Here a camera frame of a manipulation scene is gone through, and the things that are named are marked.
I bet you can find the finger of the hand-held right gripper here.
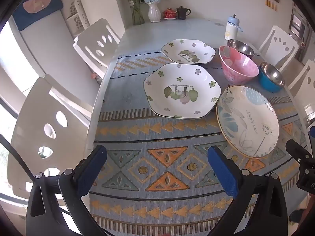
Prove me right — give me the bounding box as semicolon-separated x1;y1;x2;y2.
285;139;313;165

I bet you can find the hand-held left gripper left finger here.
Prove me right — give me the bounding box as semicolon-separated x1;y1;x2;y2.
26;145;108;236

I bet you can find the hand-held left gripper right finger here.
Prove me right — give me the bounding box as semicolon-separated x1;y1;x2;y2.
207;146;288;236

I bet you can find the round blue leaf plate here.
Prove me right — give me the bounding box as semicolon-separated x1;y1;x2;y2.
216;85;280;158

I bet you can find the blue steel bowl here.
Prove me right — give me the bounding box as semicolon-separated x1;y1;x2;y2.
258;62;285;93

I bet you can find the pink cartoon bowl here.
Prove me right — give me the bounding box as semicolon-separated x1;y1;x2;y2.
219;45;259;85

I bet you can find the large hexagonal floral plate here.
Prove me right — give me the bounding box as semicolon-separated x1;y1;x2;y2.
143;63;221;119

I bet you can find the red steel bowl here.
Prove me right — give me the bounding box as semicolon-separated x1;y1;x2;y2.
227;39;254;57

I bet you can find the small hexagonal floral plate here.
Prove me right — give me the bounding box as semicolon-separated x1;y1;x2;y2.
161;39;216;65

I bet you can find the person's right forearm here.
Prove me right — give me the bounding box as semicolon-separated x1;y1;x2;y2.
305;195;315;228

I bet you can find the patterned woven table mat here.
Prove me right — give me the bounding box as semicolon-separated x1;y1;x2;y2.
90;52;310;236

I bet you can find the white dining chair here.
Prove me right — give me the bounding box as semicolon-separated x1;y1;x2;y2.
258;25;299;62
7;74;99;202
73;18;121;79
288;59;315;99

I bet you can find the dark glass cabinet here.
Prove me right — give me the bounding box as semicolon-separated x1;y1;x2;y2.
288;2;312;48

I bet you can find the white tall appliance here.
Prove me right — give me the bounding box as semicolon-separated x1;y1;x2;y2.
5;8;99;99

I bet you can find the white bottle with blue lid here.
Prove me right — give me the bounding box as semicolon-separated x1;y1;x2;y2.
224;14;244;41

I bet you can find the clear glass vase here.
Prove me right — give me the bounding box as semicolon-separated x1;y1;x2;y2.
132;3;145;25

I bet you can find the dark brown lidded cup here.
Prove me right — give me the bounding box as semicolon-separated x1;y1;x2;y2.
176;6;191;20

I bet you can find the red lidded teacup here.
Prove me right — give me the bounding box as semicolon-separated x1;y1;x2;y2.
163;8;177;20

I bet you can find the white ribbed vase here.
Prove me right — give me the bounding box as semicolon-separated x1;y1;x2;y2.
148;3;161;23

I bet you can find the blue dust cover cloth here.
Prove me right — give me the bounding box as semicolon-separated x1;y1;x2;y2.
12;0;64;31

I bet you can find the black cable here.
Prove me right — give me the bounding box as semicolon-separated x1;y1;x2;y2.
0;133;37;185

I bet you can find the leaf print wall organizer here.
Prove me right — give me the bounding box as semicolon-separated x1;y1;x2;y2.
65;0;90;33

